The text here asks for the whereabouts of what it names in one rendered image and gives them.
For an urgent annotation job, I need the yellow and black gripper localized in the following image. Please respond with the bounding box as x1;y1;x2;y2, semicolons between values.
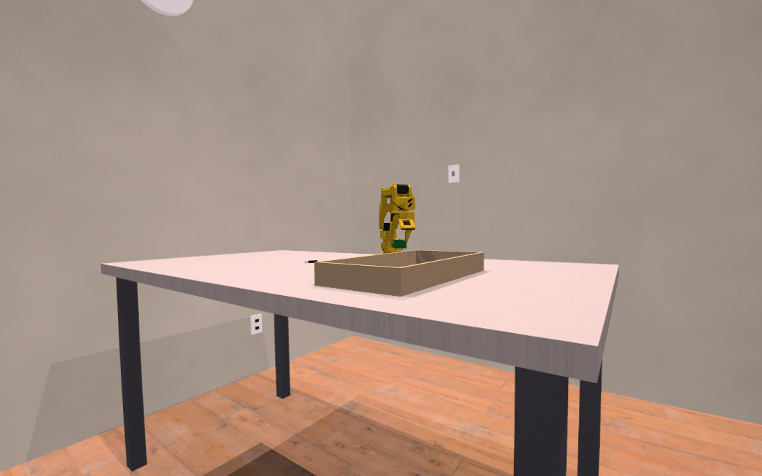
389;209;415;245

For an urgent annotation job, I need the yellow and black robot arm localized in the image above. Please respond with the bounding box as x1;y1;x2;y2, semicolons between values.
379;184;415;254

